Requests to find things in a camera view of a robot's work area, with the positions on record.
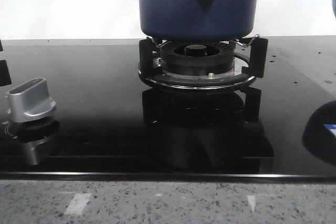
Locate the black pot support grate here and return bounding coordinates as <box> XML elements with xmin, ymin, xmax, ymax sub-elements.
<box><xmin>138</xmin><ymin>35</ymin><xmax>268</xmax><ymax>91</ymax></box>

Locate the blue cooking pot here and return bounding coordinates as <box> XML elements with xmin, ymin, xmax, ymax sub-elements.
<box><xmin>139</xmin><ymin>0</ymin><xmax>257</xmax><ymax>41</ymax></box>

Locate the black gas burner head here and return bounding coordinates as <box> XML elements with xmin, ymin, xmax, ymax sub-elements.
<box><xmin>160</xmin><ymin>41</ymin><xmax>234</xmax><ymax>76</ymax></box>

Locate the black glass stove top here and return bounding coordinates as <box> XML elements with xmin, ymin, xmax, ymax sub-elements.
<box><xmin>1</xmin><ymin>39</ymin><xmax>335</xmax><ymax>183</ymax></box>

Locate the silver stove control knob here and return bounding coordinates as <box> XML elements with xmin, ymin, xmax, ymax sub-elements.
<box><xmin>7</xmin><ymin>78</ymin><xmax>56</xmax><ymax>123</ymax></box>

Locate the black left burner grate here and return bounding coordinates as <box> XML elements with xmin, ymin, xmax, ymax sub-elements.
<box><xmin>0</xmin><ymin>59</ymin><xmax>12</xmax><ymax>87</ymax></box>

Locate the blue label sticker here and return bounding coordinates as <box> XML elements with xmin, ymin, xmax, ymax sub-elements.
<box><xmin>324</xmin><ymin>124</ymin><xmax>336</xmax><ymax>137</ymax></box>

